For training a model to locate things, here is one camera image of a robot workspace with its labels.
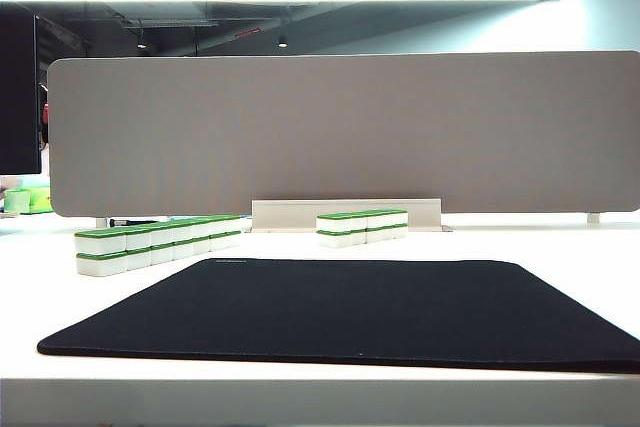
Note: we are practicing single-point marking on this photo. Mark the lime green box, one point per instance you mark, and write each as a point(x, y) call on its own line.
point(40, 199)

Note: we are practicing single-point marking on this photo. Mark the small beige divider foot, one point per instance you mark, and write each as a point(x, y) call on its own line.
point(101, 222)

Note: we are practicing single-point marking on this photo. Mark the black fabric table mat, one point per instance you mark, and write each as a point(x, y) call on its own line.
point(320, 312)

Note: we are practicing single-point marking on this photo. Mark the red background object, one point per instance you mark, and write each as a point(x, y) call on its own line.
point(46, 112)

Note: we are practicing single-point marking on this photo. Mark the black computer monitor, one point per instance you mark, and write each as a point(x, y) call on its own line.
point(17, 97)

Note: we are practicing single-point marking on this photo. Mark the beige desk divider panel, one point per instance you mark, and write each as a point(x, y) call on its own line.
point(350, 132)

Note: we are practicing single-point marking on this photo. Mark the pale green cup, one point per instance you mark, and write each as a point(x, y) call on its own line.
point(16, 199)

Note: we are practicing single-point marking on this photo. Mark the dark marker pen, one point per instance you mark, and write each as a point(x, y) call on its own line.
point(132, 221)

